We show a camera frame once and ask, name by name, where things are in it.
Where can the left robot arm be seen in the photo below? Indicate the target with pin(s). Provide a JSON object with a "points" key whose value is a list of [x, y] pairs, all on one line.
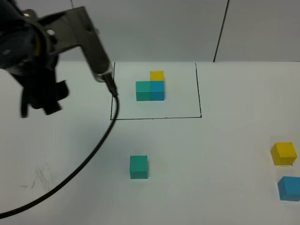
{"points": [[30, 47]]}

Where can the loose green cube block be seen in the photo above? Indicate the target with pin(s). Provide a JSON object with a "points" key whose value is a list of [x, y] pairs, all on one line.
{"points": [[138, 168]]}

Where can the template blue cube block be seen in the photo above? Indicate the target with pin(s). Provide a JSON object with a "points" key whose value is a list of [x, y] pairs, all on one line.
{"points": [[157, 90]]}

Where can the template green cube block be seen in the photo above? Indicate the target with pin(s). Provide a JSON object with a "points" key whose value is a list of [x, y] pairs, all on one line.
{"points": [[142, 90]]}

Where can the template yellow cube block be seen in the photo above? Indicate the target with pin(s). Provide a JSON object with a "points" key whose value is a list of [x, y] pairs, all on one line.
{"points": [[157, 76]]}

